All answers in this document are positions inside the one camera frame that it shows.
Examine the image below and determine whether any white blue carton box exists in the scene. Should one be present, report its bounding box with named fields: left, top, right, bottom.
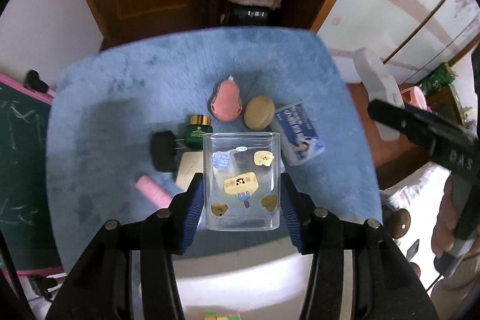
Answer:
left=270, top=103, right=326, bottom=166

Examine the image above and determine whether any clear sticker plastic cup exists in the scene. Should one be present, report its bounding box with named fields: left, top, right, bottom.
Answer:
left=202, top=132, right=281, bottom=232

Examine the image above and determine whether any green cream jar gold lid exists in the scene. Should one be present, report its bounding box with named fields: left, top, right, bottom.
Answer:
left=184, top=115, right=213, bottom=150

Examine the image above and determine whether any white plastic bottle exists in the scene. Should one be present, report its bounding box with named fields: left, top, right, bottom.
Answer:
left=352, top=47, right=406, bottom=142

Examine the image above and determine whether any multicolour puzzle cube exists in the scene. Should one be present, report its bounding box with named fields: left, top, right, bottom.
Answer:
left=203, top=311, right=241, bottom=320

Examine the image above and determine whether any person's right hand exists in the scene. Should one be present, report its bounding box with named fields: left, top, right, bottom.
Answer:
left=431, top=175, right=479, bottom=279

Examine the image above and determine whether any pink tube white cap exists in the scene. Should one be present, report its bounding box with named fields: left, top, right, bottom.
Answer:
left=135, top=175, right=173, bottom=209

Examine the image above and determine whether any black power adapter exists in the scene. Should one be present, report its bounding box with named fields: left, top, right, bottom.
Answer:
left=150, top=131, right=185, bottom=173

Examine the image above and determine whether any pink plastic stool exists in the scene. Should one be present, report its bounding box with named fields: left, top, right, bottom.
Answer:
left=400, top=86, right=428, bottom=110

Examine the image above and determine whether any green snack bag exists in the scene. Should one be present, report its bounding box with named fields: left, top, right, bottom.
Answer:
left=418, top=62, right=456, bottom=97

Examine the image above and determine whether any white plastic tray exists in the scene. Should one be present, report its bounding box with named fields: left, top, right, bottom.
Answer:
left=174, top=250, right=313, bottom=319

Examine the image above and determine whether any blue fuzzy table cloth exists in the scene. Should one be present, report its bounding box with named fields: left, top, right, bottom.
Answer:
left=45, top=26, right=383, bottom=274

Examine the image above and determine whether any pink pear-shaped case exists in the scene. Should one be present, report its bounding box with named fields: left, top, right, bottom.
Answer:
left=210, top=76, right=242, bottom=122

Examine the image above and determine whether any green chalkboard pink frame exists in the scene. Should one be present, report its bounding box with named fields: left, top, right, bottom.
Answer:
left=0, top=75, right=63, bottom=274

